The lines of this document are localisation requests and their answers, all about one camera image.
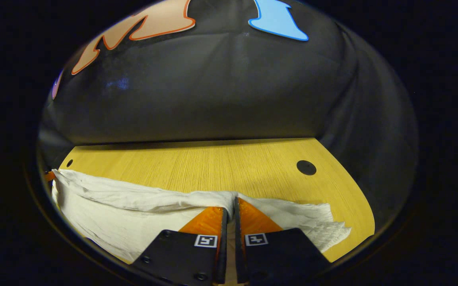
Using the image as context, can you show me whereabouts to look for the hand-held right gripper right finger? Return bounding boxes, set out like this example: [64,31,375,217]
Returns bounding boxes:
[234,197,332,286]

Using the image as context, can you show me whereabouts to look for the white jeans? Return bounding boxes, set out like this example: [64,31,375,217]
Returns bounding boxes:
[51,169,352,284]

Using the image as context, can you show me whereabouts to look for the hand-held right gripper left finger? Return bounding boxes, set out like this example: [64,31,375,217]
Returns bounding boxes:
[131,207,228,286]

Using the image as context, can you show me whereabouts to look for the black backdrop cloth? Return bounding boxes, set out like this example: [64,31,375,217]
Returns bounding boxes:
[38,0,418,235]

